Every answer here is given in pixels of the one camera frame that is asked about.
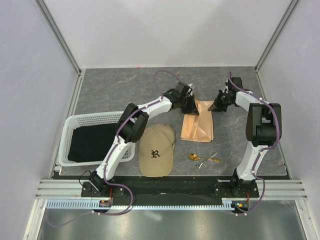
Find right aluminium frame post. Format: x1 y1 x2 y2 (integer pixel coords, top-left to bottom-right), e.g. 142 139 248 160
254 0 301 72

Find gold spoon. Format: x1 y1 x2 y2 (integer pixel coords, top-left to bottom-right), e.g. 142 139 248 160
188 153 221 163

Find aluminium frame post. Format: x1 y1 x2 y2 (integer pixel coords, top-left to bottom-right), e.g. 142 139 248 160
35 0 82 75
254 0 301 72

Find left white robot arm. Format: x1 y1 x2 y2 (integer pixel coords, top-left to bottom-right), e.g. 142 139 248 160
88 82 199 197

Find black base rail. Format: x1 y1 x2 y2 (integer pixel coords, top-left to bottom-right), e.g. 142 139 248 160
81 176 260 199

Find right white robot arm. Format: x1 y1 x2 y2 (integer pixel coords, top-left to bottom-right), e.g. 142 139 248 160
208 76 282 197

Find white cable duct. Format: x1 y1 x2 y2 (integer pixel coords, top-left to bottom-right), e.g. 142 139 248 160
46 199 248 211

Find left aluminium frame post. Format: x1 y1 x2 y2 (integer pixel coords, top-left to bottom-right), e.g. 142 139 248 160
35 0 82 75

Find silver fork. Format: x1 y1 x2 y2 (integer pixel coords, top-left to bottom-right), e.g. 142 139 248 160
192 152 218 171

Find white plastic basket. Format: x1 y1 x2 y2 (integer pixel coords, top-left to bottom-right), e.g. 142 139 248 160
57 111 123 167

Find peach satin napkin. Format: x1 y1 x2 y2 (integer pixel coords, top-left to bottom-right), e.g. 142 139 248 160
180 100 214 143

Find black folded cloth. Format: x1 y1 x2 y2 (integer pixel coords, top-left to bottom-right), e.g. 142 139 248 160
67 123 118 163

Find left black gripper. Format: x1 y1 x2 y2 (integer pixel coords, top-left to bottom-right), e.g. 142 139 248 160
179 94 199 117

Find tan baseball cap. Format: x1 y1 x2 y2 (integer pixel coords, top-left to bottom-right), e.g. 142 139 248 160
138 124 176 178

